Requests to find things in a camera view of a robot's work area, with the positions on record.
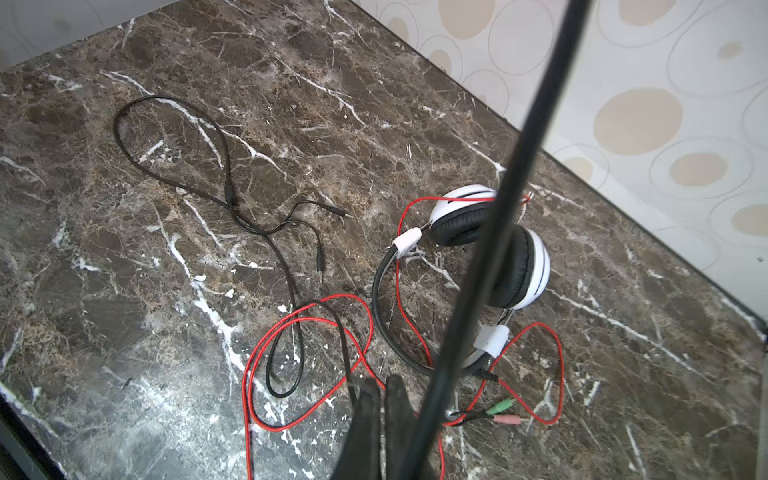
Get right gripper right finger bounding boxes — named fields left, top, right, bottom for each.
left=384, top=374, right=417, bottom=480

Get red headphone cable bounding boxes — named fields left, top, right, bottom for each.
left=241, top=193, right=566, bottom=480

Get white red headphones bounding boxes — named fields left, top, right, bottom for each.
left=371, top=184, right=551, bottom=376

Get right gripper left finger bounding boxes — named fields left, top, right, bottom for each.
left=331, top=378, right=381, bottom=480

